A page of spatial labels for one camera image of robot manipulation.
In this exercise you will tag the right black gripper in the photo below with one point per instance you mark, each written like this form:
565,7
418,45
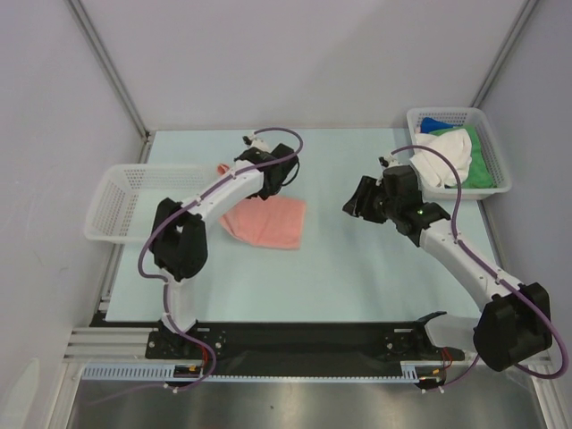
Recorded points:
368,202

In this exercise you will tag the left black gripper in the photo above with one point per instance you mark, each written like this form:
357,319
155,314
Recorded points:
253,196

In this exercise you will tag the white towel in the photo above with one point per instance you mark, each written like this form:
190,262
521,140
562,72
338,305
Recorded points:
432,169

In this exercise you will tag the pink terry towel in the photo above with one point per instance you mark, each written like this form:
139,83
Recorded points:
276,223

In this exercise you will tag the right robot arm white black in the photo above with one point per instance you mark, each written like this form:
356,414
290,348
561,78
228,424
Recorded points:
512,325

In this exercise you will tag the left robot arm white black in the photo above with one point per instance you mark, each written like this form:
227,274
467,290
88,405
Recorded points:
176,250

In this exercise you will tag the white basket with towels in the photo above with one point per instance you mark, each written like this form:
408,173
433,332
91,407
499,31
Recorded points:
490,147

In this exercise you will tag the blue towel in basket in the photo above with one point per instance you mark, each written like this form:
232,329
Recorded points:
429,125

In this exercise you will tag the green towel in basket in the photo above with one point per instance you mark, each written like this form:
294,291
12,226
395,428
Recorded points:
480,165

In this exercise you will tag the empty white plastic basket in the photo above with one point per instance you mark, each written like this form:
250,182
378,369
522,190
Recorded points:
123,207

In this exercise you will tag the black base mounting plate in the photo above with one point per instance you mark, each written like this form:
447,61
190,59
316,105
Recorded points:
302,349

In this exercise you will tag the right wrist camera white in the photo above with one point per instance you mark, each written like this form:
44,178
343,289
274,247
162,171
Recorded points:
388,161

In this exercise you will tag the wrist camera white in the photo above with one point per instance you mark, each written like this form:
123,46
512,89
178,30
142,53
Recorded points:
388,161
253,141

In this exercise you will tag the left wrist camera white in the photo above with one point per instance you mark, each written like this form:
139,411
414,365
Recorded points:
253,141

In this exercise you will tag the white slotted cable duct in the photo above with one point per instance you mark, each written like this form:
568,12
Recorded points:
171,373

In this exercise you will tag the right aluminium corner post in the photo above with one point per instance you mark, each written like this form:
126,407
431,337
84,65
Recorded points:
517,28

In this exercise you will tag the aluminium corner post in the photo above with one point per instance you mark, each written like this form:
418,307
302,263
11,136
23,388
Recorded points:
517,28
98,49

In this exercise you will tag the left aluminium corner post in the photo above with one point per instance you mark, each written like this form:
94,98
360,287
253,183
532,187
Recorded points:
98,49

